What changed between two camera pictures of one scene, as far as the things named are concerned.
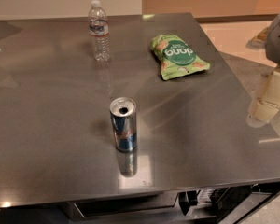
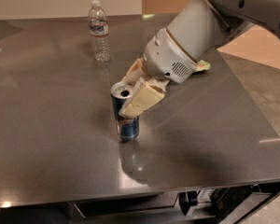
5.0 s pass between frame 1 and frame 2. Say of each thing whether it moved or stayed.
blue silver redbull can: moved
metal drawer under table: stayed
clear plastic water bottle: stayed
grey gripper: moved
